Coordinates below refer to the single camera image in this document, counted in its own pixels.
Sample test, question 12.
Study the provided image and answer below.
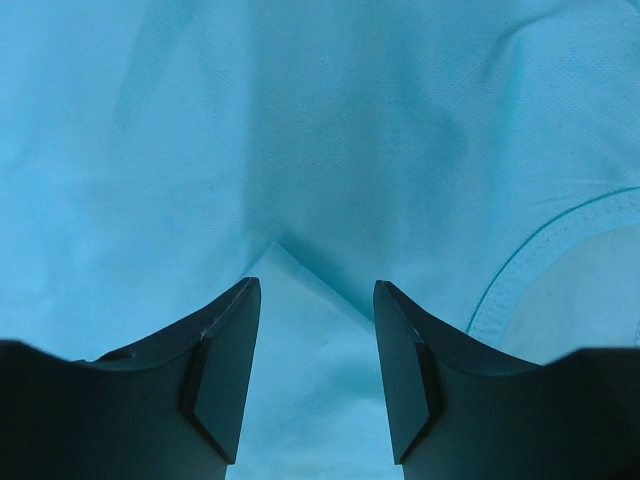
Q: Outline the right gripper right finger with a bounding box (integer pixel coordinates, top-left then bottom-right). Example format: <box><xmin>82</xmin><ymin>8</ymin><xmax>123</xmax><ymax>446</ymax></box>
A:
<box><xmin>373</xmin><ymin>281</ymin><xmax>639</xmax><ymax>479</ymax></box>

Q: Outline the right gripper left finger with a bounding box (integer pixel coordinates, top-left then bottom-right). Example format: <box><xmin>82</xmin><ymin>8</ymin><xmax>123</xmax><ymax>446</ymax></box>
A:
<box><xmin>1</xmin><ymin>277</ymin><xmax>261</xmax><ymax>479</ymax></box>

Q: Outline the teal t-shirt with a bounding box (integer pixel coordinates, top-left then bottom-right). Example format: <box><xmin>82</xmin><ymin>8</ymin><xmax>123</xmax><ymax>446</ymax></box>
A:
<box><xmin>1</xmin><ymin>1</ymin><xmax>639</xmax><ymax>479</ymax></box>

